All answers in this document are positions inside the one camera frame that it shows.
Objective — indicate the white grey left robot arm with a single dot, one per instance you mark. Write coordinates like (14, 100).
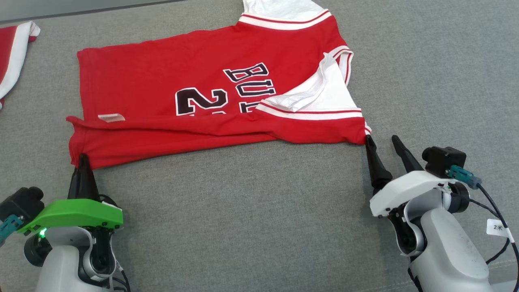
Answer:
(65, 263)

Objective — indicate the red Bulls jersey white sleeves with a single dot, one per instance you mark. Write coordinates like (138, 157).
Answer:
(162, 81)

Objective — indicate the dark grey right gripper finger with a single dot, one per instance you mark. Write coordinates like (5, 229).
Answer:
(378, 166)
(407, 158)

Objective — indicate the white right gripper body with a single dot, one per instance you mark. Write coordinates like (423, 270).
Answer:
(409, 190)

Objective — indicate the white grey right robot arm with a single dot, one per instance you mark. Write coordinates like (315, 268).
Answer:
(446, 243)

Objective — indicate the red shorts white side stripe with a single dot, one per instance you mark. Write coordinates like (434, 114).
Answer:
(8, 52)

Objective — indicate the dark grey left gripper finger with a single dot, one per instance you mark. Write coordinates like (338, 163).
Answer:
(90, 184)
(77, 182)

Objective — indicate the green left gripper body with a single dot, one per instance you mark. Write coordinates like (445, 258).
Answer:
(77, 213)

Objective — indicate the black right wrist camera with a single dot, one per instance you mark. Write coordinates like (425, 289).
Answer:
(444, 160)

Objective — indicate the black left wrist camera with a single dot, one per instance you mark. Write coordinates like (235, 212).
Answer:
(22, 202)

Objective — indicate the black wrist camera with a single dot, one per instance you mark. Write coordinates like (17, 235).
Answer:
(444, 160)
(22, 202)

